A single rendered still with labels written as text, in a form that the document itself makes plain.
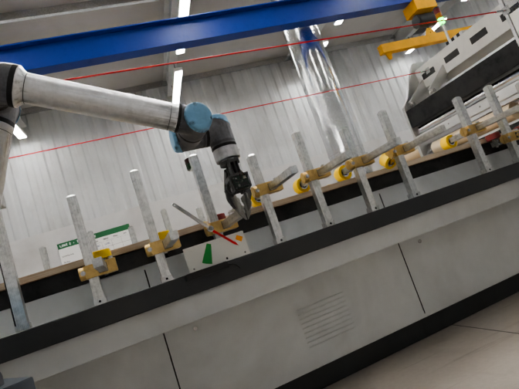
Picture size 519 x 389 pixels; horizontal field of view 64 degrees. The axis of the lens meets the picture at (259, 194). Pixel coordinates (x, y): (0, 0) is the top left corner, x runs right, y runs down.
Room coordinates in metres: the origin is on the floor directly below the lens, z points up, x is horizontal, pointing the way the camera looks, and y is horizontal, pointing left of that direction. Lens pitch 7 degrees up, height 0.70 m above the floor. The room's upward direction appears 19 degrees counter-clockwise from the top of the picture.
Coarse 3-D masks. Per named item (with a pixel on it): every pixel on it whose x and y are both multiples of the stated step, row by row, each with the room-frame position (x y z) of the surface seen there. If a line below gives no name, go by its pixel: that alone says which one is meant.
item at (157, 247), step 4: (160, 240) 1.63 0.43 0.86; (148, 244) 1.62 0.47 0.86; (152, 244) 1.61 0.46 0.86; (156, 244) 1.62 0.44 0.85; (160, 244) 1.62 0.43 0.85; (176, 244) 1.64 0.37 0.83; (180, 244) 1.65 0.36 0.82; (144, 248) 1.63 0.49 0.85; (148, 248) 1.60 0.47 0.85; (152, 248) 1.61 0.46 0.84; (156, 248) 1.62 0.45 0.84; (160, 248) 1.62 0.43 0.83; (164, 248) 1.63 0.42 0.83; (168, 248) 1.63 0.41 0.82; (172, 248) 1.64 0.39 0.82; (176, 248) 1.66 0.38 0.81; (148, 252) 1.61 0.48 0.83; (152, 252) 1.61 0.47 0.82; (156, 252) 1.62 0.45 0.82; (160, 252) 1.62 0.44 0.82; (148, 256) 1.62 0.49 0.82
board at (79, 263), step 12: (468, 144) 2.45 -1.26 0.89; (432, 156) 2.35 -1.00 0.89; (384, 168) 2.24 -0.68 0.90; (396, 168) 2.26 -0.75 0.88; (348, 180) 2.16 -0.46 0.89; (324, 192) 2.14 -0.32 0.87; (276, 204) 2.01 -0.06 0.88; (228, 216) 1.92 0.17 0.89; (192, 228) 1.86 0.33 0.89; (144, 240) 1.79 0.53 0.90; (120, 252) 1.75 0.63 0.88; (72, 264) 1.69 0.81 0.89; (84, 264) 1.70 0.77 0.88; (24, 276) 1.63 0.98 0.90; (36, 276) 1.64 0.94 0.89; (48, 276) 1.66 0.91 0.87; (0, 288) 1.59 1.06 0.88
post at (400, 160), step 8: (384, 112) 2.06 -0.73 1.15; (384, 120) 2.05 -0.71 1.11; (384, 128) 2.07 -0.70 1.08; (392, 128) 2.06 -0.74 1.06; (392, 136) 2.06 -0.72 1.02; (400, 160) 2.05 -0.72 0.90; (400, 168) 2.07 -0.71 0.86; (408, 168) 2.06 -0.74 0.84; (408, 176) 2.06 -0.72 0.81; (408, 184) 2.06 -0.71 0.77; (408, 192) 2.08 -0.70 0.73
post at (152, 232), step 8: (136, 176) 1.63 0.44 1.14; (136, 184) 1.62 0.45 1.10; (136, 192) 1.62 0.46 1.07; (144, 192) 1.63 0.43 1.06; (144, 200) 1.63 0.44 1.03; (144, 208) 1.63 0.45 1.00; (144, 216) 1.62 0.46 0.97; (152, 216) 1.63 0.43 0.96; (152, 224) 1.63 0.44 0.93; (152, 232) 1.63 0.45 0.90; (152, 240) 1.62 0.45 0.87; (160, 256) 1.63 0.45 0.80; (160, 264) 1.62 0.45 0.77; (160, 272) 1.62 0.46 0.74; (168, 272) 1.63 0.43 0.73
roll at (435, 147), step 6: (504, 108) 2.89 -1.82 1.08; (492, 114) 2.99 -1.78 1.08; (516, 114) 2.87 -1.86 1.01; (480, 120) 3.09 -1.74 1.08; (510, 120) 2.91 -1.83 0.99; (492, 126) 3.02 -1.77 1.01; (498, 126) 3.00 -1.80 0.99; (456, 132) 3.32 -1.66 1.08; (486, 132) 3.11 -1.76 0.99; (462, 138) 3.28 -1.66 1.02; (432, 144) 3.58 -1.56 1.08; (438, 144) 3.52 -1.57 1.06; (432, 150) 3.59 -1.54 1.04; (438, 150) 3.54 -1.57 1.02; (444, 150) 3.51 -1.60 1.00
